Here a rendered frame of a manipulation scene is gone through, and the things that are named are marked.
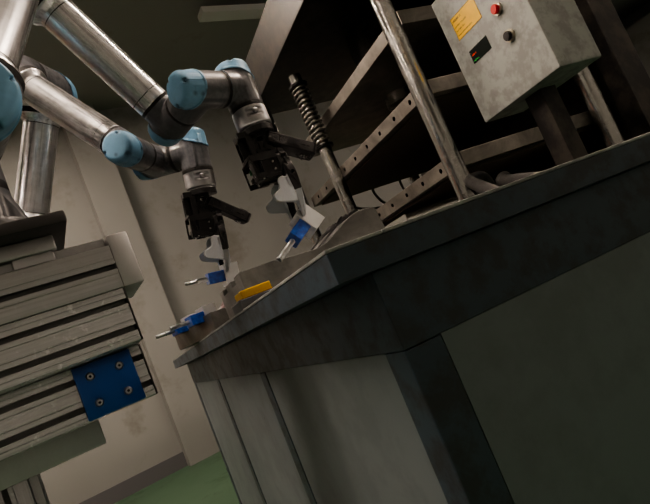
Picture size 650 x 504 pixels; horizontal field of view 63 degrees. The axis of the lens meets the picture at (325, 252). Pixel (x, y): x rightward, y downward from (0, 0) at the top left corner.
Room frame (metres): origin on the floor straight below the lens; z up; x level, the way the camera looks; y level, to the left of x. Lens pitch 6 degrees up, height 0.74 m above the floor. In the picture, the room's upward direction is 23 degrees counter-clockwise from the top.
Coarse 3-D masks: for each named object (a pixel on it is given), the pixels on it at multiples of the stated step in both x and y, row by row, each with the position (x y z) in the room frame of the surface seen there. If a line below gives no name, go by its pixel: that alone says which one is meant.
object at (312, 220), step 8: (296, 216) 1.07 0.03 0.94; (304, 216) 1.07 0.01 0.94; (312, 216) 1.08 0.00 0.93; (320, 216) 1.09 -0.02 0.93; (296, 224) 1.07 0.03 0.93; (304, 224) 1.07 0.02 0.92; (312, 224) 1.08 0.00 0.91; (296, 232) 1.06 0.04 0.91; (304, 232) 1.07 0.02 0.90; (312, 232) 1.09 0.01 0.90; (288, 240) 1.08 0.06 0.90; (296, 240) 1.07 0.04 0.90; (288, 248) 1.06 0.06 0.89; (280, 256) 1.05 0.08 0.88
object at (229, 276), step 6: (234, 264) 1.30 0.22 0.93; (222, 270) 1.29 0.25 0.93; (234, 270) 1.30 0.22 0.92; (210, 276) 1.28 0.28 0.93; (216, 276) 1.29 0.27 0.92; (222, 276) 1.29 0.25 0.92; (228, 276) 1.30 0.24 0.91; (234, 276) 1.30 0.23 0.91; (186, 282) 1.27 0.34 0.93; (192, 282) 1.28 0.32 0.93; (198, 282) 1.28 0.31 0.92; (210, 282) 1.28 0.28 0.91; (216, 282) 1.29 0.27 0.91; (228, 282) 1.29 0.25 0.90
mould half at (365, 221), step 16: (368, 208) 1.28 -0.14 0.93; (352, 224) 1.26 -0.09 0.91; (368, 224) 1.27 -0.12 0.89; (336, 240) 1.24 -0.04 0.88; (304, 256) 1.20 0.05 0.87; (240, 272) 1.14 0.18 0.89; (256, 272) 1.15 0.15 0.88; (272, 272) 1.17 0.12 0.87; (288, 272) 1.18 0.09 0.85; (240, 288) 1.17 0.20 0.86; (224, 304) 1.37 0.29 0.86
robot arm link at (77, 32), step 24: (48, 0) 0.95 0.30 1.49; (48, 24) 0.98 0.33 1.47; (72, 24) 0.98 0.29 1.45; (72, 48) 1.01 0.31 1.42; (96, 48) 1.00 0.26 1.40; (120, 48) 1.04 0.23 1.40; (96, 72) 1.03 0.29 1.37; (120, 72) 1.03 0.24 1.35; (144, 72) 1.06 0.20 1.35; (120, 96) 1.07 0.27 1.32; (144, 96) 1.05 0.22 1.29; (168, 120) 1.07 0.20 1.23; (168, 144) 1.13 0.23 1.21
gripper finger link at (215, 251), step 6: (210, 240) 1.27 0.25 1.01; (216, 240) 1.28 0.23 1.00; (210, 246) 1.27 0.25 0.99; (216, 246) 1.27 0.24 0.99; (204, 252) 1.26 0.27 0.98; (210, 252) 1.27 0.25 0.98; (216, 252) 1.27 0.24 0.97; (222, 252) 1.27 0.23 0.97; (228, 252) 1.28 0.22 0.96; (210, 258) 1.26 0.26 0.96; (216, 258) 1.27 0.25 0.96; (222, 258) 1.27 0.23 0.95; (228, 258) 1.28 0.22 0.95; (228, 264) 1.28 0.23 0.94; (228, 270) 1.29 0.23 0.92
